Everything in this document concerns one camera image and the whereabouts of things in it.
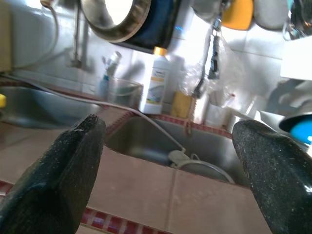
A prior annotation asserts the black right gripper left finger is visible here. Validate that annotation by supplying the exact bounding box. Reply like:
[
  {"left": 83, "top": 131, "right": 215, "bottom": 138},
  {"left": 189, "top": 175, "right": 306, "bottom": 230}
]
[{"left": 0, "top": 114, "right": 107, "bottom": 234}]

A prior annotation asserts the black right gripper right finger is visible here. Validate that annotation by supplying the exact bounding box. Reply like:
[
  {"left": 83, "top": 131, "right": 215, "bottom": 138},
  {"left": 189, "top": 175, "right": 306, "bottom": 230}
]
[{"left": 231, "top": 119, "right": 312, "bottom": 234}]

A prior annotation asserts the blue bowl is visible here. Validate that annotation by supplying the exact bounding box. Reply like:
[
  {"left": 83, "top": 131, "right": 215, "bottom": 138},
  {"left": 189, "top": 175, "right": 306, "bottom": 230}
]
[{"left": 278, "top": 113, "right": 312, "bottom": 147}]

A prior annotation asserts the wide steel sink basin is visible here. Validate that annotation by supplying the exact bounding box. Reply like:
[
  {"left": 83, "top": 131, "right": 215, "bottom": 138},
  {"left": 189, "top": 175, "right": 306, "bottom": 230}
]
[{"left": 0, "top": 85, "right": 104, "bottom": 130}]

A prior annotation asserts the white plastic container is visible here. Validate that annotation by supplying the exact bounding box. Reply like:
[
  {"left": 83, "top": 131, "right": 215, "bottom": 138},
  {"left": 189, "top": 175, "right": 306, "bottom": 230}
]
[{"left": 206, "top": 102, "right": 236, "bottom": 129}]

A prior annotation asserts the deep steel sink basin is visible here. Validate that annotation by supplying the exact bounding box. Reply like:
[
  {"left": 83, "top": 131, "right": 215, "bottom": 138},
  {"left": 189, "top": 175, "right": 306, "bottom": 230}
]
[{"left": 104, "top": 116, "right": 251, "bottom": 188}]

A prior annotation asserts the clear plastic cup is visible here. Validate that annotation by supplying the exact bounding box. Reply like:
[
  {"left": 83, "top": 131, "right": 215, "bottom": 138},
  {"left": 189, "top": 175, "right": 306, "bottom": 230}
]
[{"left": 97, "top": 74, "right": 115, "bottom": 102}]

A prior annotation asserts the clear plastic bucket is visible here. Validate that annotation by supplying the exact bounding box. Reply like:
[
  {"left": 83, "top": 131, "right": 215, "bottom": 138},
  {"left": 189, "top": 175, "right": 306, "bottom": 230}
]
[{"left": 107, "top": 77, "right": 144, "bottom": 109}]

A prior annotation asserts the clear plastic bag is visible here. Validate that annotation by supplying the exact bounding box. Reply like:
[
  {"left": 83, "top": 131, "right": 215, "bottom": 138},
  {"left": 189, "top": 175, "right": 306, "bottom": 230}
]
[{"left": 179, "top": 25, "right": 247, "bottom": 109}]

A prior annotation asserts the yellow sponge cloth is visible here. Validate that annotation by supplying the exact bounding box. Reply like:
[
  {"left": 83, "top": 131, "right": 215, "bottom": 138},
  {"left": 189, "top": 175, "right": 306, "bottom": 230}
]
[{"left": 170, "top": 91, "right": 195, "bottom": 119}]

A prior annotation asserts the white detergent bottle yellow cap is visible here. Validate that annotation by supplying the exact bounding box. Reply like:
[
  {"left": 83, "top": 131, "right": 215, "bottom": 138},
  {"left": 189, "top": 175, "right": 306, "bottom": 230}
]
[{"left": 139, "top": 46, "right": 172, "bottom": 115}]

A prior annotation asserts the white blue toothbrush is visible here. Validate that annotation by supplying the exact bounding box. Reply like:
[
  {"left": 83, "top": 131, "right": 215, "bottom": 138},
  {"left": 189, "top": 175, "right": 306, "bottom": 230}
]
[{"left": 102, "top": 50, "right": 122, "bottom": 82}]

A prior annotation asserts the grey hanging bowl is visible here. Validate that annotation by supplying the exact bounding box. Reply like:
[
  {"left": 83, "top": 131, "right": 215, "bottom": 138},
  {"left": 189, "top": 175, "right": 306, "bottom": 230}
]
[{"left": 253, "top": 0, "right": 290, "bottom": 30}]

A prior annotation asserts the yellow hanging cup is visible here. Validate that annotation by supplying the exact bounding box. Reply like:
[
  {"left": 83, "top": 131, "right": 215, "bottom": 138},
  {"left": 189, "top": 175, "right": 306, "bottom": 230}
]
[{"left": 221, "top": 0, "right": 254, "bottom": 31}]

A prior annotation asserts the large steel wok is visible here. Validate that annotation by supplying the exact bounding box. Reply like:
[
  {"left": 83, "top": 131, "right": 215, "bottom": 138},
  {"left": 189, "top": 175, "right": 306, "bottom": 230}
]
[{"left": 79, "top": 0, "right": 152, "bottom": 44}]

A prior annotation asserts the dark blue pan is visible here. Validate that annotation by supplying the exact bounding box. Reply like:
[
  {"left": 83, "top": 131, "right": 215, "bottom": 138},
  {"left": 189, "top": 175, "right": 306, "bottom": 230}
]
[{"left": 109, "top": 0, "right": 182, "bottom": 53}]

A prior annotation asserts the grey hose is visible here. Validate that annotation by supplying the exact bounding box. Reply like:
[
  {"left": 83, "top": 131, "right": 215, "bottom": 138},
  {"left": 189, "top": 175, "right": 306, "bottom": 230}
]
[{"left": 0, "top": 73, "right": 187, "bottom": 153}]

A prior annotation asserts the grey hose spray head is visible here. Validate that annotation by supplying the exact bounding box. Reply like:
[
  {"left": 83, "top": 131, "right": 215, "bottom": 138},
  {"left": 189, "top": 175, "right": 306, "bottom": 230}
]
[{"left": 168, "top": 150, "right": 195, "bottom": 168}]

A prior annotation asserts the brown rope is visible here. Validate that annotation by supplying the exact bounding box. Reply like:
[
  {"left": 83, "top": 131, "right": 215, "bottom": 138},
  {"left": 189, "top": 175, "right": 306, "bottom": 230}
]
[{"left": 184, "top": 97, "right": 197, "bottom": 137}]

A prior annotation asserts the steel wall faucet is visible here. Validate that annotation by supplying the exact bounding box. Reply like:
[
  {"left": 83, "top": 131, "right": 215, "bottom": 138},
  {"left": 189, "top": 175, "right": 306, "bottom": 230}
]
[{"left": 70, "top": 0, "right": 85, "bottom": 68}]

